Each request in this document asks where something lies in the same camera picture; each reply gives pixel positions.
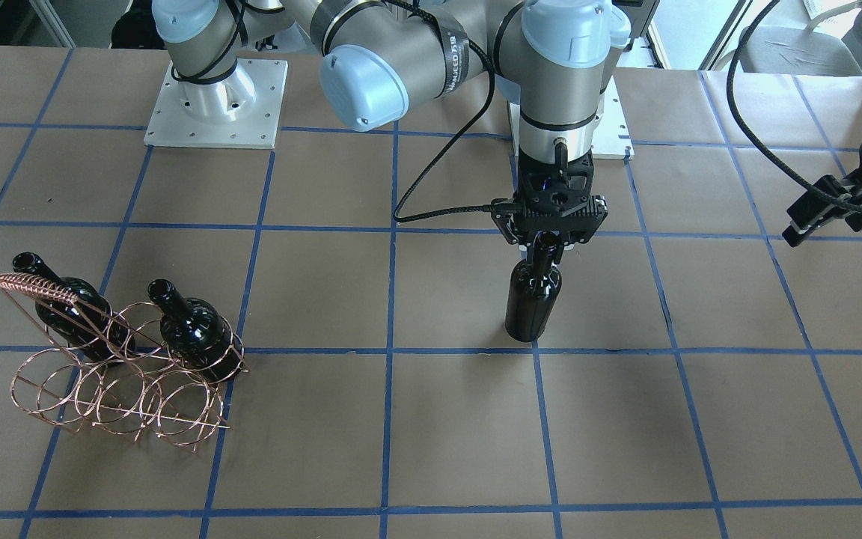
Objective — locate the dark wine bottle in basket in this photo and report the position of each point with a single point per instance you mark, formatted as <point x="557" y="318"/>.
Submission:
<point x="196" y="334"/>

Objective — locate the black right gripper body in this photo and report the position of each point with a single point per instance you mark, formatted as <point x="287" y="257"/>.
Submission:
<point x="504" y="224"/>

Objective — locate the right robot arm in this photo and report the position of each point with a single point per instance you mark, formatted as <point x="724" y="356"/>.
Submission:
<point x="553" y="59"/>

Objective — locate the copper wire wine basket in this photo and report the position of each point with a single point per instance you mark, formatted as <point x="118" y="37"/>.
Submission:
<point x="148" y="394"/>

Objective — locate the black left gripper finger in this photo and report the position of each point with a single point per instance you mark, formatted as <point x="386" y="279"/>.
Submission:
<point x="810" y="212"/>

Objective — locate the dark wine bottle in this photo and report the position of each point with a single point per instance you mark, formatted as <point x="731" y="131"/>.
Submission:
<point x="196" y="334"/>
<point x="534" y="286"/>

